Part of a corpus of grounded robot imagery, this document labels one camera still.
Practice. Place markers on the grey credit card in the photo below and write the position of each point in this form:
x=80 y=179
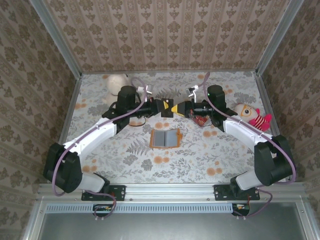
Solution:
x=160 y=138

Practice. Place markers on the orange card holder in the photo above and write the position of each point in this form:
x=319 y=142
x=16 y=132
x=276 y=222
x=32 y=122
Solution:
x=172 y=138

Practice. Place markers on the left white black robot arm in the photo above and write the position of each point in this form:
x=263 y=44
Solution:
x=95 y=135

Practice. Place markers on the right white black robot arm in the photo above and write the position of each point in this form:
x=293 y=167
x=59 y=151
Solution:
x=245 y=130

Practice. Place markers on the small red patterned item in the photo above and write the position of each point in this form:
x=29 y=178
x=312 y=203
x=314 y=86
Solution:
x=200 y=121

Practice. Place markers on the white plush bear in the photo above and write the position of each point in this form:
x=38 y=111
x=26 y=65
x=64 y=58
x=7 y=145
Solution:
x=113 y=82

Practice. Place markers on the plush doll with red stripes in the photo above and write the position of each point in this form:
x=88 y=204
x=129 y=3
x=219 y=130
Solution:
x=245 y=111

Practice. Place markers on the floral table cover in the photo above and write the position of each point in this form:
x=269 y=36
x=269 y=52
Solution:
x=175 y=162

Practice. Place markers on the black connector module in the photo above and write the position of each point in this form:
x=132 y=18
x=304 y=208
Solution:
x=241 y=207
x=101 y=208

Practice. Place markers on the grey metal panel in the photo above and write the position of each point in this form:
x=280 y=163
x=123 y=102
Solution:
x=175 y=225

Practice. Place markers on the aluminium frame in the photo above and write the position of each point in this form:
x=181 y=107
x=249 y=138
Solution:
x=175 y=190

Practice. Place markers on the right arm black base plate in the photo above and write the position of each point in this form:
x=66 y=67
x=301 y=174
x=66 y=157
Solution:
x=221 y=192

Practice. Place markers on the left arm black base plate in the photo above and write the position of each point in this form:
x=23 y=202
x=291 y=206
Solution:
x=117 y=192

